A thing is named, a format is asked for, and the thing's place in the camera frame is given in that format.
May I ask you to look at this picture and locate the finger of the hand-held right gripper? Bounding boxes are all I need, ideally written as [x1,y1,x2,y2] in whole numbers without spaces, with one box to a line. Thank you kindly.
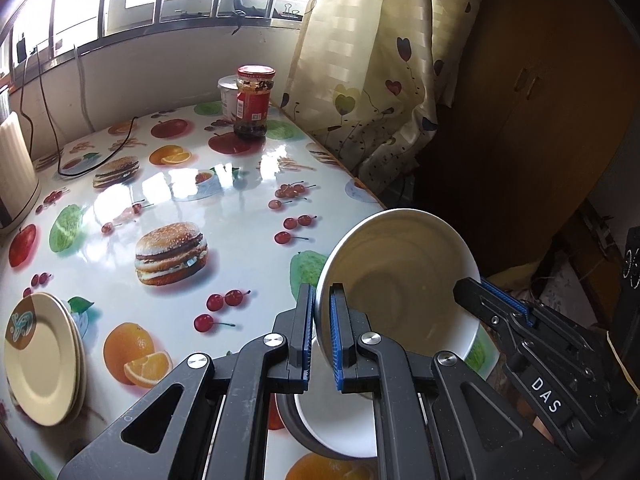
[452,276,539,342]

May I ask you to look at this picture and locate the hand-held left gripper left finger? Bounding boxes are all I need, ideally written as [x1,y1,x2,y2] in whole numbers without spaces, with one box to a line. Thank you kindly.
[57,282,317,480]

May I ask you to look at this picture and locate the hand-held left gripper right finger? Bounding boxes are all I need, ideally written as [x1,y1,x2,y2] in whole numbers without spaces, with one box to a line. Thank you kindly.
[327,282,581,480]

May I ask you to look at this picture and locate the white bowl with dark rim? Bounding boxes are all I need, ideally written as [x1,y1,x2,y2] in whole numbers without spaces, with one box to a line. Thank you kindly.
[275,391,379,461]

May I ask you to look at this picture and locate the white bowl with blue stripes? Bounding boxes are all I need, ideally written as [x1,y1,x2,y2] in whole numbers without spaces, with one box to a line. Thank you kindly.
[316,207,483,368]

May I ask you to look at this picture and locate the stack of cream plates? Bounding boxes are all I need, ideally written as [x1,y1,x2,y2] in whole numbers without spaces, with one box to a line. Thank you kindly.
[4,291,81,427]

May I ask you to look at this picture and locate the food print tablecloth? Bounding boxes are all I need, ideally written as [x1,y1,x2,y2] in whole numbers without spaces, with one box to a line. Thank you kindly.
[0,102,501,480]

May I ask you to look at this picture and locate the brown wooden cabinet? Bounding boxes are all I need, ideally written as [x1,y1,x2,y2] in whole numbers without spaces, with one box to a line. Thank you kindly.
[415,0,636,281]

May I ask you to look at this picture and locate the beige plate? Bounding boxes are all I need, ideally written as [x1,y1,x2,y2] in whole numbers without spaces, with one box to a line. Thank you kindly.
[50,292,90,411]

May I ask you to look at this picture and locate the glass jar with red label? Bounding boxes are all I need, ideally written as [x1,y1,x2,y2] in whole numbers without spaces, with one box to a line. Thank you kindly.
[233,64,277,141]

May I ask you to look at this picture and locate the white plastic tub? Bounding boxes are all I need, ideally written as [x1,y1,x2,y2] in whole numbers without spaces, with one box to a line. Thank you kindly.
[217,75,241,123]

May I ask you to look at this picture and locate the cream curtain with heart print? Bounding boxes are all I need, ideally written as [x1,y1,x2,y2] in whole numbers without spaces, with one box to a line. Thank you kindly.
[280,0,493,196]

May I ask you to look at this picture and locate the cream electric kettle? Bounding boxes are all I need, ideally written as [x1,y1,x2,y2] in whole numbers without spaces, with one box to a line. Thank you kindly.
[0,112,42,233]

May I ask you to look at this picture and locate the black curved object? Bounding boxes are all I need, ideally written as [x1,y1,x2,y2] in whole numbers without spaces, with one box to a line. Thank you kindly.
[230,0,266,36]

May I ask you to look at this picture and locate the black cable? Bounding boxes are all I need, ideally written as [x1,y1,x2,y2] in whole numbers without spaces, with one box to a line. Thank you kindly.
[16,35,36,158]
[35,45,140,177]

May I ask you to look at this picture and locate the white cable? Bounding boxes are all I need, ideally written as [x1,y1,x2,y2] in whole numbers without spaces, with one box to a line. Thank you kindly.
[72,46,96,133]

